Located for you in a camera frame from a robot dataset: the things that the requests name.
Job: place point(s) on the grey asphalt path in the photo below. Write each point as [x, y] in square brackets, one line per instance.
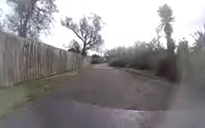
[103, 90]

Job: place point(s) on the tall leafy tree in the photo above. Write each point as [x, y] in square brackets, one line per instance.
[28, 16]

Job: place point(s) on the tall slender tree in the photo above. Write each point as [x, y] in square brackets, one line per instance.
[167, 30]

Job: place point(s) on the grey wooden plank fence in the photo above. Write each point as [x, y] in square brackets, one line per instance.
[20, 58]

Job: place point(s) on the grass verge strip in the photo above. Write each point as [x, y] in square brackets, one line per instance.
[13, 96]

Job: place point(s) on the small distant tree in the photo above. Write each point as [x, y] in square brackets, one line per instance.
[74, 46]

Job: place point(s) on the grass edge strip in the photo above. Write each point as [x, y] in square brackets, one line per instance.
[140, 71]

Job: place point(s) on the row of bushes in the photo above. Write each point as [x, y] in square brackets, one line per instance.
[140, 58]

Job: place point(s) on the large bare-branched tree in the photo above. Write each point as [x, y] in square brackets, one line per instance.
[86, 33]

